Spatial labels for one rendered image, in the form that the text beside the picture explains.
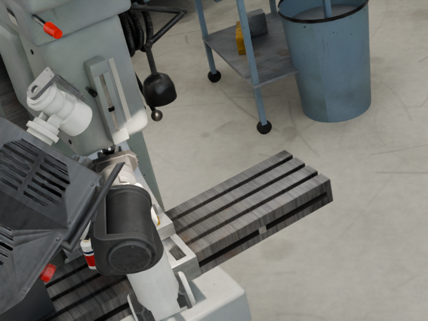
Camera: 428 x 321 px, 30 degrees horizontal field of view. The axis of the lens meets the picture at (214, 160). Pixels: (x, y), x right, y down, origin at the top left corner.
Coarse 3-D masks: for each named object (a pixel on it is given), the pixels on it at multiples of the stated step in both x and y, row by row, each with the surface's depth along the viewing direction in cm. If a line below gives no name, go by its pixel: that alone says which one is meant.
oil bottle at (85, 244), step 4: (84, 240) 214; (88, 240) 214; (80, 244) 216; (84, 244) 215; (88, 244) 214; (84, 248) 215; (88, 248) 214; (84, 252) 216; (88, 252) 215; (92, 252) 216; (88, 256) 216; (92, 256) 216; (88, 260) 217; (92, 260) 217; (88, 264) 218; (92, 264) 218; (92, 268) 218
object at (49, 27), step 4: (32, 16) 165; (36, 16) 164; (36, 20) 163; (40, 20) 162; (44, 20) 162; (40, 24) 161; (44, 24) 160; (48, 24) 157; (52, 24) 157; (44, 28) 158; (48, 28) 157; (52, 28) 156; (56, 28) 155; (48, 32) 157; (52, 32) 155; (56, 32) 155; (60, 32) 155; (52, 36) 156; (56, 36) 155; (60, 36) 155
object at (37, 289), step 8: (40, 280) 202; (32, 288) 202; (40, 288) 203; (32, 296) 202; (40, 296) 204; (48, 296) 206; (16, 304) 200; (24, 304) 201; (32, 304) 203; (40, 304) 205; (48, 304) 207; (8, 312) 199; (16, 312) 200; (24, 312) 202; (32, 312) 204; (40, 312) 206; (0, 320) 198; (8, 320) 200; (16, 320) 201; (24, 320) 203; (32, 320) 205
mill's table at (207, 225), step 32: (288, 160) 246; (224, 192) 238; (256, 192) 236; (288, 192) 230; (320, 192) 232; (192, 224) 228; (224, 224) 225; (256, 224) 223; (288, 224) 230; (224, 256) 222; (64, 288) 215; (96, 288) 212; (128, 288) 209; (64, 320) 204; (96, 320) 207
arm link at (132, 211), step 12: (120, 192) 149; (132, 192) 150; (108, 204) 149; (120, 204) 147; (132, 204) 147; (144, 204) 149; (108, 216) 147; (120, 216) 145; (132, 216) 145; (144, 216) 146; (108, 228) 145; (120, 228) 143; (132, 228) 143; (144, 228) 144; (156, 240) 151
